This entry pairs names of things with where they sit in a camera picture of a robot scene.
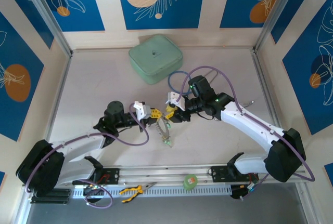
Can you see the blue stethoscope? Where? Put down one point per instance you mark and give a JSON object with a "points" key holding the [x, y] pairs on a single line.
{"points": [[169, 85]]}

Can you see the yellow black pliers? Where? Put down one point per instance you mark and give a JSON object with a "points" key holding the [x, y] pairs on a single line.
{"points": [[130, 191]]}

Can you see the green capped key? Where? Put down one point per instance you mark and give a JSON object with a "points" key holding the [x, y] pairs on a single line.
{"points": [[168, 143]]}

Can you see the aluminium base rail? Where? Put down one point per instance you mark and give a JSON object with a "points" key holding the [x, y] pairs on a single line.
{"points": [[166, 173]]}

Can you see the green tape roll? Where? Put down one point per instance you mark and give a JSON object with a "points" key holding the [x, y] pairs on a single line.
{"points": [[190, 181]]}

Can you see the clear tool with yellow parts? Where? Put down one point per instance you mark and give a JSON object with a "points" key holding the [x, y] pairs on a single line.
{"points": [[159, 133]]}

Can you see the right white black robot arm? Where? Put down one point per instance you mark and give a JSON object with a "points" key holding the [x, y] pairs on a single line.
{"points": [[247, 122]]}

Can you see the black stacked bracket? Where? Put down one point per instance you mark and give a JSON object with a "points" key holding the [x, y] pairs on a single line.
{"points": [[52, 196]]}

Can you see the mint green zip case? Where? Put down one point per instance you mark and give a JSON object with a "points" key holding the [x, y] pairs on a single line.
{"points": [[154, 57]]}

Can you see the blue poster with beige circle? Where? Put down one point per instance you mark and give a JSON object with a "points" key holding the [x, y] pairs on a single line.
{"points": [[161, 3]]}

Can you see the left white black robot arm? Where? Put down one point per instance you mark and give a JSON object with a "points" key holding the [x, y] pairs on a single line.
{"points": [[78, 146]]}

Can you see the blue poster with orange fruit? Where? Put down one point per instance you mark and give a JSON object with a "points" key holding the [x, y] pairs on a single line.
{"points": [[249, 3]]}

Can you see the blue poster with white flower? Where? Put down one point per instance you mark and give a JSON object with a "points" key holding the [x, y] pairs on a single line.
{"points": [[70, 3]]}

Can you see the aluminium frame post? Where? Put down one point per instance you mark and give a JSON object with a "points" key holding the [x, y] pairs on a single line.
{"points": [[275, 11], [46, 13]]}

